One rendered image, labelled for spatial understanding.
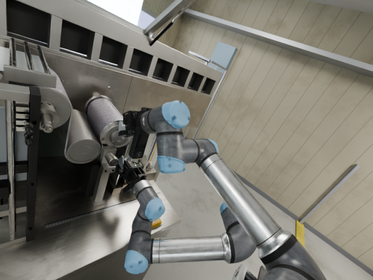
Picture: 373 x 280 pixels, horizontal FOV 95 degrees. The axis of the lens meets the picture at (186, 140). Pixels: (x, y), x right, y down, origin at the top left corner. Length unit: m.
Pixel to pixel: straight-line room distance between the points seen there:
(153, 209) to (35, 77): 0.52
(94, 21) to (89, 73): 0.22
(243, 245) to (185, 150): 0.41
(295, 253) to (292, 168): 3.08
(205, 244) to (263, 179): 3.02
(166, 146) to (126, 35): 0.69
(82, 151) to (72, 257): 0.37
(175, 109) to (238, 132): 3.14
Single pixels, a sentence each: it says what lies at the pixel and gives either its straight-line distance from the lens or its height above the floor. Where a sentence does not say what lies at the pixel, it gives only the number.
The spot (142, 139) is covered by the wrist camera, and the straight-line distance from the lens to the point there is 0.59.
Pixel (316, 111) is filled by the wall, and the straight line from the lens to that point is 3.38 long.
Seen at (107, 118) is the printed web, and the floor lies 1.30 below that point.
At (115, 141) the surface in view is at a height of 1.24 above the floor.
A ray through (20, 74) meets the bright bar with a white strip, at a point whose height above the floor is 1.44.
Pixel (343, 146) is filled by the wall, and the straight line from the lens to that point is 3.47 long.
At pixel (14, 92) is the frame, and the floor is 1.44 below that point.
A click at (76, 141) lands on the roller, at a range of 0.75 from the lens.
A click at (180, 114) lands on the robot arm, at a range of 0.45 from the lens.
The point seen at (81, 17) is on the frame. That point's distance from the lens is 0.96.
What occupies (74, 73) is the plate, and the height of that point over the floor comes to 1.38.
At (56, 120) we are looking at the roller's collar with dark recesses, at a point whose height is 1.34.
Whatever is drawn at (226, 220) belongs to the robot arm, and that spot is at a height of 1.15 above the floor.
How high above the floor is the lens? 1.64
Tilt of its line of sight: 23 degrees down
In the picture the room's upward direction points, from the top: 25 degrees clockwise
